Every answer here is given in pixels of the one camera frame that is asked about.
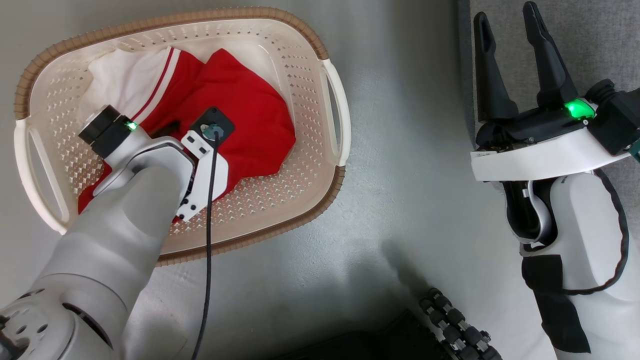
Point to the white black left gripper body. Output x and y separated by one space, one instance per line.
145 152

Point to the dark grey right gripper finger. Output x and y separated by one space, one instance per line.
550 70
492 85

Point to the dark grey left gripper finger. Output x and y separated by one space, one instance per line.
167 129

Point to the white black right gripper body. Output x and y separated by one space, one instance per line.
540 155

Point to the red and white garment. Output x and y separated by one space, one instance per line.
250 115

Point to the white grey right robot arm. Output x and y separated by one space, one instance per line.
590 225

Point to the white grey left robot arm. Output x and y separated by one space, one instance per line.
100 250

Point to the white garment with red stripe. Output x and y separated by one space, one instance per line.
125 75

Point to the cream perforated laundry basket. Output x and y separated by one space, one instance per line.
300 65

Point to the black roller wheel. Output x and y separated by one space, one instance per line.
455 320

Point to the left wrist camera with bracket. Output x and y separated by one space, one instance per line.
212 125

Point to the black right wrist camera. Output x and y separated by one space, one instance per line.
617 117

